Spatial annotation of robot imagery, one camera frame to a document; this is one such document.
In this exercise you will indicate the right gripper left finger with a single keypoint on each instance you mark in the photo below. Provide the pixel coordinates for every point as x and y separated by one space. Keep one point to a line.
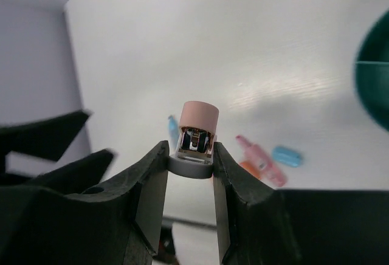
116 221

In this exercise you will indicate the teal round pen holder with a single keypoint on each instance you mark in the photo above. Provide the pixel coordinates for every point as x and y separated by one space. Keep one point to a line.
371 72

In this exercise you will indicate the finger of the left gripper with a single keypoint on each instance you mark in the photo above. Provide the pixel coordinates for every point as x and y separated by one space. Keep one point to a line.
47 139
82 173

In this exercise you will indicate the blue marker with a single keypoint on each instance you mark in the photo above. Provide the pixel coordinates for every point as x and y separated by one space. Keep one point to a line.
173 130

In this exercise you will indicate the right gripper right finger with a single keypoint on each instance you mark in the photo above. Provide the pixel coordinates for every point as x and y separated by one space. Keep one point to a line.
257 224

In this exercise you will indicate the orange highlighter cap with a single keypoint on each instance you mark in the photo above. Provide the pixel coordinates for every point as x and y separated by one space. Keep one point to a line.
250 169

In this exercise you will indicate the pink highlighter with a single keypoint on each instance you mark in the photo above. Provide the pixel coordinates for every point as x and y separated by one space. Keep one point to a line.
261 162

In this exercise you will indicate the blue eraser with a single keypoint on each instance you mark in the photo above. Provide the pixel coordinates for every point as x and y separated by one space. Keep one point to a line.
287 156

